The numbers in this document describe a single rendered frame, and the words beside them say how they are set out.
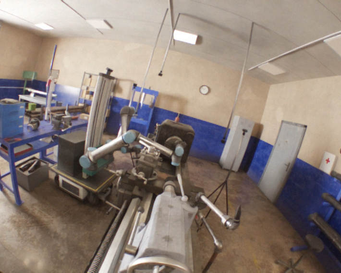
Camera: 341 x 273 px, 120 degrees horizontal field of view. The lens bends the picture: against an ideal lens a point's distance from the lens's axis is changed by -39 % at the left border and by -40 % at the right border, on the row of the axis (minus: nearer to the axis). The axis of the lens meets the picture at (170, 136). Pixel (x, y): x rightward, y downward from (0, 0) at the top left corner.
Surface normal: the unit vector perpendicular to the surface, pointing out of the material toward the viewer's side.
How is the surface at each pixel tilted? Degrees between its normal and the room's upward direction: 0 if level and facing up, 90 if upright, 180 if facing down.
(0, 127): 90
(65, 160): 90
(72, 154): 90
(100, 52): 90
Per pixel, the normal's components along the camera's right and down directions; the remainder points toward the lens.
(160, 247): 0.27, -0.94
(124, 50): -0.05, 0.19
